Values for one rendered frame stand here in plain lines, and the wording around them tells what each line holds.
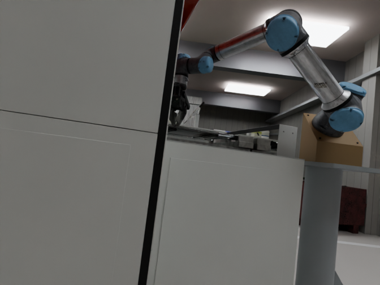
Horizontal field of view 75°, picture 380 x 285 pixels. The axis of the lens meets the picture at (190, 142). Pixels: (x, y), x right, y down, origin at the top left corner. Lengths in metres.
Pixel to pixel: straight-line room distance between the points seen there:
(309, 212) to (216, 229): 0.53
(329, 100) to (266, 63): 4.20
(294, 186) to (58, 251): 0.85
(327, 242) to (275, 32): 0.92
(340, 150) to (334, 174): 0.11
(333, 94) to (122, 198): 0.86
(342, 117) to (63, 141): 0.97
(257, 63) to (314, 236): 4.25
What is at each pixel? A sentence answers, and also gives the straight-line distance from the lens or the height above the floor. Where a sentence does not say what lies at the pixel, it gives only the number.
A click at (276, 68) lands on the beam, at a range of 5.32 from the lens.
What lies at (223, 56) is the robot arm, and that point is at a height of 1.28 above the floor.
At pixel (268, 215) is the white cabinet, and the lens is 1.05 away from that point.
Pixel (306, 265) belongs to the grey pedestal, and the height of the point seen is 0.35.
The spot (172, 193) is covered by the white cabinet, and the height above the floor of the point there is 0.64.
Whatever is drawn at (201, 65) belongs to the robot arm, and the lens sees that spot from 1.19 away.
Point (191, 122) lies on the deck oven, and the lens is 5.79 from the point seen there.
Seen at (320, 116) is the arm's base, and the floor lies 1.04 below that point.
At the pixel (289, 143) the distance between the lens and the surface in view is 1.16.
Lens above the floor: 0.76
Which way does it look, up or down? 4 degrees up
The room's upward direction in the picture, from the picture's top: 7 degrees clockwise
